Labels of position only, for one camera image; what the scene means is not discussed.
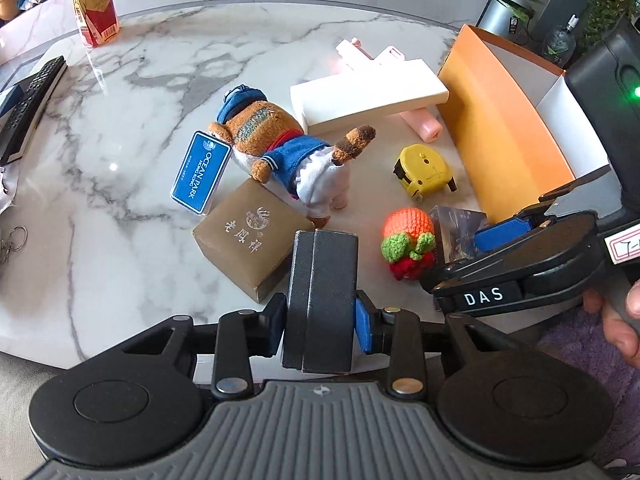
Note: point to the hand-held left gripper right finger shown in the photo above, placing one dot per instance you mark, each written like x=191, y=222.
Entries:
x=365, y=325

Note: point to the purple fuzzy cloth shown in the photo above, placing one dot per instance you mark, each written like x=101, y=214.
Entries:
x=575, y=355

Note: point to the person's right hand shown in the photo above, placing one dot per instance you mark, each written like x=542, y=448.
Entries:
x=620, y=335

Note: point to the orange cardboard box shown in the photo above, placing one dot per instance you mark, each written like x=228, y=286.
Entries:
x=495, y=125

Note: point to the yellow tape measure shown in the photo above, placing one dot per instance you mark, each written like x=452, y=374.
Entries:
x=425, y=162

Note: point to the black remote control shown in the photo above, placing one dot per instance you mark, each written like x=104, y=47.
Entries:
x=30, y=105

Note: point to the crochet orange fruit toy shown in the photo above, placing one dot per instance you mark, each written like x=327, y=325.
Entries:
x=407, y=225

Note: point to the drink bottle with red label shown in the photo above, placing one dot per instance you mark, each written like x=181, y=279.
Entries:
x=95, y=10

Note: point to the long white box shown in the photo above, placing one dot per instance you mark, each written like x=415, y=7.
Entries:
x=365, y=95

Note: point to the brown plush bear toy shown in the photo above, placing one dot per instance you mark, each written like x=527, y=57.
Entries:
x=260, y=127

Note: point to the clear glass bottle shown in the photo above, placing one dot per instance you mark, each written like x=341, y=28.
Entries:
x=560, y=45

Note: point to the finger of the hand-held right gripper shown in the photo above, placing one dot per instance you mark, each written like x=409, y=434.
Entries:
x=480, y=297
x=500, y=235

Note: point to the dark blue flat object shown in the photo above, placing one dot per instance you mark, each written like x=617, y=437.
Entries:
x=9, y=100

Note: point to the pink plastic gadget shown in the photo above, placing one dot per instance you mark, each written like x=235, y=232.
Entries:
x=425, y=125

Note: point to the brown cardboard gift box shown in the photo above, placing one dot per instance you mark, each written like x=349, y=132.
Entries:
x=240, y=240

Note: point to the dark grey rectangular box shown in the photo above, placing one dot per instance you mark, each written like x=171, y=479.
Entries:
x=320, y=300

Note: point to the silver trash bin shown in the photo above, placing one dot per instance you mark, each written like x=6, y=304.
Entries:
x=500, y=15

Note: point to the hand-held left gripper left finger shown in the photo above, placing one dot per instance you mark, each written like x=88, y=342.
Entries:
x=272, y=327

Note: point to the white plastic bag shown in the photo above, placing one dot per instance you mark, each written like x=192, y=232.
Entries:
x=4, y=185

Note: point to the blue hang tag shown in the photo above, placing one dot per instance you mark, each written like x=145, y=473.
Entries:
x=200, y=172

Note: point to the bushy green potted plant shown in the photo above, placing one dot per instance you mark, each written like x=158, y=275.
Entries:
x=607, y=5

